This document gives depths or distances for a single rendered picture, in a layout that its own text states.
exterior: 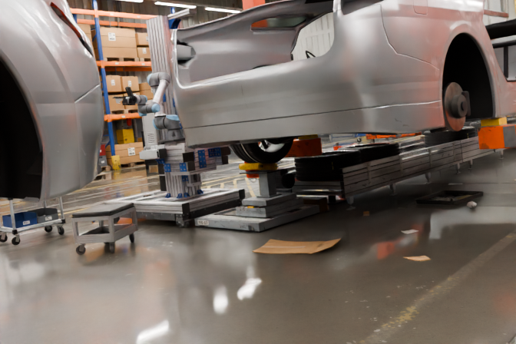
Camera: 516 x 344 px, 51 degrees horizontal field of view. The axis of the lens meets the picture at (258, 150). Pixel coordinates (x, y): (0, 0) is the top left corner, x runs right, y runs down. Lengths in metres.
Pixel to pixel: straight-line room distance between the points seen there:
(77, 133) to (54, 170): 0.15
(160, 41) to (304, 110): 2.70
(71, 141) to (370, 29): 1.74
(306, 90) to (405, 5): 0.69
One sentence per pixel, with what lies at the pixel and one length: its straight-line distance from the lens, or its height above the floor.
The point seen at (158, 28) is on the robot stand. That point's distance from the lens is 5.55.
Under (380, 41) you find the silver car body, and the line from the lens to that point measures 2.93.
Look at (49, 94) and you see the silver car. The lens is 1.67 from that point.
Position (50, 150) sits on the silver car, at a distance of 1.66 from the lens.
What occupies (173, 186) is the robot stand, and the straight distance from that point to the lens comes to 5.54.
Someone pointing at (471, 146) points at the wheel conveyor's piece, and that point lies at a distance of 7.37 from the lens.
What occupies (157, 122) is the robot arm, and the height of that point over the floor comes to 0.99.
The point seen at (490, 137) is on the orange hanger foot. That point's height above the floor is 0.60.
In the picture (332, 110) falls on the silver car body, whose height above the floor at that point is 0.91.
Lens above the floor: 0.90
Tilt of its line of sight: 3 degrees down
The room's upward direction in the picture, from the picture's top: 6 degrees counter-clockwise
